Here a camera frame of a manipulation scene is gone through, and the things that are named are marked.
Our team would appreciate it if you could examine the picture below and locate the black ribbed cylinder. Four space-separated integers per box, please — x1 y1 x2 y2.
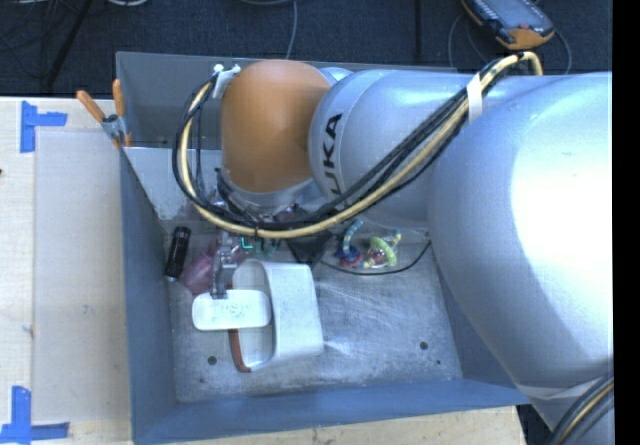
164 225 193 283

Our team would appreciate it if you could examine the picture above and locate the purple soft toy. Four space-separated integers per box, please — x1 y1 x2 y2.
179 237 222 296

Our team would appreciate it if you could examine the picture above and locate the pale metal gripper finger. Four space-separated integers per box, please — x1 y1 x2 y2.
210 253 240 300

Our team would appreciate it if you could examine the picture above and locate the white plastic cup with handle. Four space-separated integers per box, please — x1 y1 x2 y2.
191 258 326 374

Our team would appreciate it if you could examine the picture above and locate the grey metal bin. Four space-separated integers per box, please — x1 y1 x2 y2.
114 51 532 445

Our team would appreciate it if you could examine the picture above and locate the colourful ring rattle toy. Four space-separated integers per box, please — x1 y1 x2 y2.
334 219 404 271

